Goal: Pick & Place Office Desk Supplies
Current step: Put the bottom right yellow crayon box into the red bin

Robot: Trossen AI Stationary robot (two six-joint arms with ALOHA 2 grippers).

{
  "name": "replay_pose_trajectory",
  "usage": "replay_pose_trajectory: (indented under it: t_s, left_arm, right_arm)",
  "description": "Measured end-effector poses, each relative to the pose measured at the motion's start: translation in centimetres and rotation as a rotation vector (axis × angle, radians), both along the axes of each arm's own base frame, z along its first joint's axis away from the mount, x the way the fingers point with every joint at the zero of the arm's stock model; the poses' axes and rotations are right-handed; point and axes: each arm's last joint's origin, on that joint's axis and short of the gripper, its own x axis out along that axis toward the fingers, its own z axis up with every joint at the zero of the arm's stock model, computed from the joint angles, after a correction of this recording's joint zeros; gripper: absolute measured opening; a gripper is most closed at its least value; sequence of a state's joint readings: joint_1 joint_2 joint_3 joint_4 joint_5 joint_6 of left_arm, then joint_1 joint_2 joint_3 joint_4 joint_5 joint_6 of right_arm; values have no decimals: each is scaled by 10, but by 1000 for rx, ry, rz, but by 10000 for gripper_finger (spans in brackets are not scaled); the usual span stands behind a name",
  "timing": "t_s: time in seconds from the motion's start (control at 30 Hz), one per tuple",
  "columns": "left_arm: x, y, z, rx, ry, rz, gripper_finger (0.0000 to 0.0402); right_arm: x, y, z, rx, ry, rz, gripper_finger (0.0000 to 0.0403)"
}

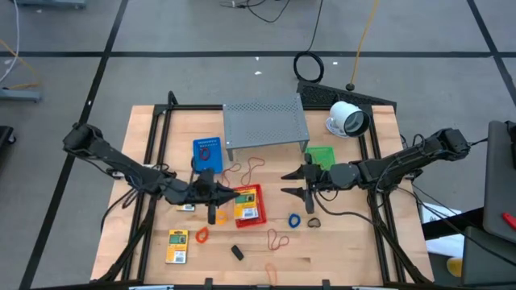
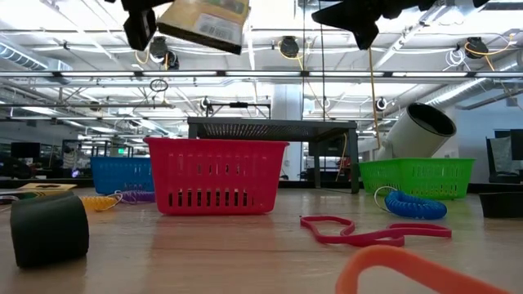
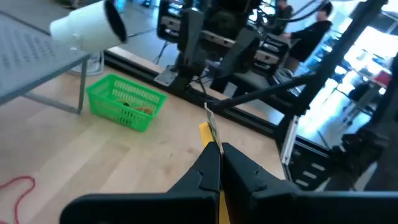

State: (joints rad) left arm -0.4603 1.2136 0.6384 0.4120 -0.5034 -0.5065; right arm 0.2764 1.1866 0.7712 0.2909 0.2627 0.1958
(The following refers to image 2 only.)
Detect black camera gantry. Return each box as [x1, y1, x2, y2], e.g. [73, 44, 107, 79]
[207, 100, 273, 123]

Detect yellow coil keychain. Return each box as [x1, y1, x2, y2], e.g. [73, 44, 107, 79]
[79, 194, 123, 212]

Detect blue coil keychain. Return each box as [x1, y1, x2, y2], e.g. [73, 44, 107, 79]
[373, 185, 449, 221]

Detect red rubber band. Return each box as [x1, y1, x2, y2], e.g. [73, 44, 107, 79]
[300, 215, 453, 248]

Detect purple coil keychain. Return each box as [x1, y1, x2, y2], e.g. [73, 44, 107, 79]
[114, 189, 156, 204]

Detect blue plastic basket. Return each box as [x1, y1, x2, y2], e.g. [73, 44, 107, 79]
[90, 157, 155, 195]

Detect grey perforated metal riser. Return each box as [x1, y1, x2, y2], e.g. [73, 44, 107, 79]
[186, 117, 361, 195]

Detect black monitor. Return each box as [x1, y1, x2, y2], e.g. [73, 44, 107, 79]
[10, 141, 42, 160]

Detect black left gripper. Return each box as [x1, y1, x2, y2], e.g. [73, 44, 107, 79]
[104, 0, 177, 52]

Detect yellow hanging cord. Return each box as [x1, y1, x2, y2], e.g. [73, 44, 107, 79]
[334, 47, 383, 183]

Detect red plastic basket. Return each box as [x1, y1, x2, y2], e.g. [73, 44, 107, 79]
[143, 136, 290, 216]

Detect yellow crayon box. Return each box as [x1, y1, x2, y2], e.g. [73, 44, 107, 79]
[0, 191, 42, 204]
[18, 182, 78, 193]
[156, 0, 252, 56]

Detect small black block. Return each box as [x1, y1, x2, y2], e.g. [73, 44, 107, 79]
[10, 191, 90, 270]

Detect green plastic basket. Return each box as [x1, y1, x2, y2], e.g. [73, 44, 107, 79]
[358, 158, 477, 200]

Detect orange rubber band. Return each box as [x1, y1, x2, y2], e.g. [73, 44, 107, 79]
[334, 244, 514, 294]

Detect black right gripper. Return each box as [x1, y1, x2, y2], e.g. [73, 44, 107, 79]
[311, 0, 490, 51]

